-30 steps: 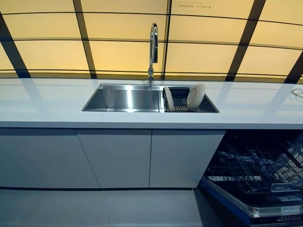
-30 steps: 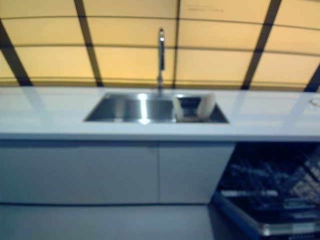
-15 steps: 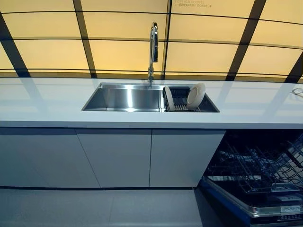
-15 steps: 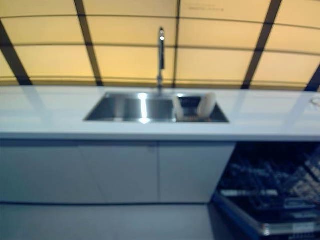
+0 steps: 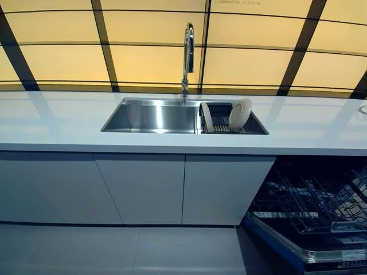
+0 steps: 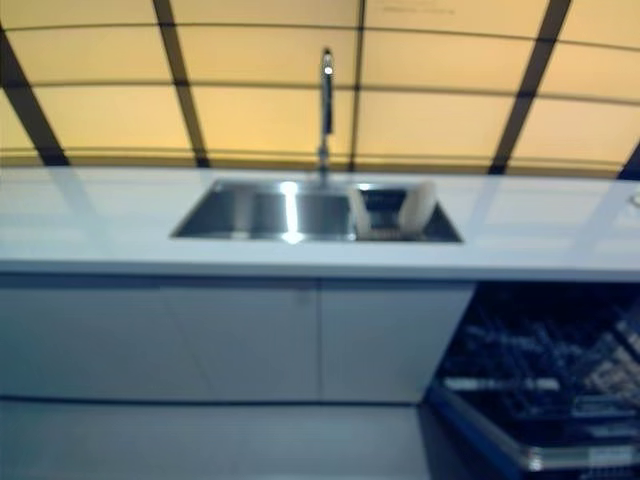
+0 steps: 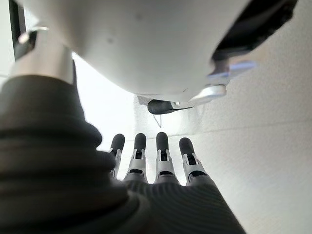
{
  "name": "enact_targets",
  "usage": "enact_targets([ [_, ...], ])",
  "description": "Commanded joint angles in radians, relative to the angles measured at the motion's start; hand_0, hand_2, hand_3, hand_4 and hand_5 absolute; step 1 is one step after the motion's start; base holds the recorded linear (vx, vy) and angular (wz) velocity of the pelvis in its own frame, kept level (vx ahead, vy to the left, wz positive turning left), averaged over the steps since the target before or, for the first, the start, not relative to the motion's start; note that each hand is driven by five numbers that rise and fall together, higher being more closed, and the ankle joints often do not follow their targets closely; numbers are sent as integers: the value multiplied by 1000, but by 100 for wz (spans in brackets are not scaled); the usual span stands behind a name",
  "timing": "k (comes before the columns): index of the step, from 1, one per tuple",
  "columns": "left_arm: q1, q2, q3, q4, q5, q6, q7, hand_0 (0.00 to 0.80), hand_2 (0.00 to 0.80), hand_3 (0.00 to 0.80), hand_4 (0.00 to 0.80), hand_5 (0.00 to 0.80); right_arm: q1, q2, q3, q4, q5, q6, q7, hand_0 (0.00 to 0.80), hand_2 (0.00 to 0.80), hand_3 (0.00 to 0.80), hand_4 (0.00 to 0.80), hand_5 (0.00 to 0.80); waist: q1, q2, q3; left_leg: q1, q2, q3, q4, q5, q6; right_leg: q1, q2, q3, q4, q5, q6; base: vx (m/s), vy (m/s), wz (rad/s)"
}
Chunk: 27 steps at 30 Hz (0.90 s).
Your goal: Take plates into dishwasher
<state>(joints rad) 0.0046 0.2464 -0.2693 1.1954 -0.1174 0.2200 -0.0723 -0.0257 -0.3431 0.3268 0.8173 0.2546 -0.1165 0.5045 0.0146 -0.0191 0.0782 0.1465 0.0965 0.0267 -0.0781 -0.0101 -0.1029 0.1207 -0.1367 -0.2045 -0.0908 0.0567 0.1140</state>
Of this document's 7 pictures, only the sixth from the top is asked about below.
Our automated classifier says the open dishwasher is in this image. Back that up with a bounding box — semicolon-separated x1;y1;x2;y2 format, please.
424;280;640;480

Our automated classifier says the dishwasher lower rack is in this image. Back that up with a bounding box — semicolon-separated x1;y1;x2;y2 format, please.
442;299;640;426

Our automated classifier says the dishwasher door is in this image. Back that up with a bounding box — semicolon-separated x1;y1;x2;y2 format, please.
424;384;640;480

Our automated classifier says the stainless steel sink basin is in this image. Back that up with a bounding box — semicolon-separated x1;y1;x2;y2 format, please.
169;178;465;246

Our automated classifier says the black dish rack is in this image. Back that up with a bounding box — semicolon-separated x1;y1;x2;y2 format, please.
354;182;411;240

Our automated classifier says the white cabinet door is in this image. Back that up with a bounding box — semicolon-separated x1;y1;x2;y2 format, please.
319;279;476;405
0;277;322;404

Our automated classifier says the chrome kitchen faucet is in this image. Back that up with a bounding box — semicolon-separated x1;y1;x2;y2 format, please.
315;45;336;187

